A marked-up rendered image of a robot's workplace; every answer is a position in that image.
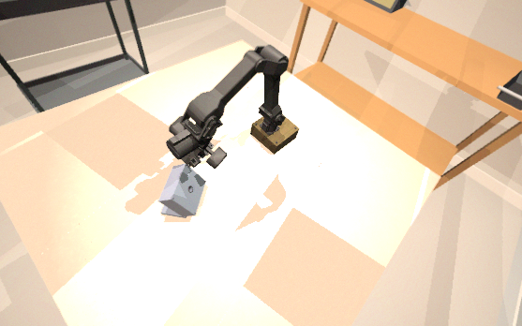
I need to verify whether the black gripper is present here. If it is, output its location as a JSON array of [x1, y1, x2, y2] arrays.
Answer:
[[169, 116, 227, 169]]

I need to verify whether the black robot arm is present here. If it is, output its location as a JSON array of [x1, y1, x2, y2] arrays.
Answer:
[[166, 44, 289, 168]]

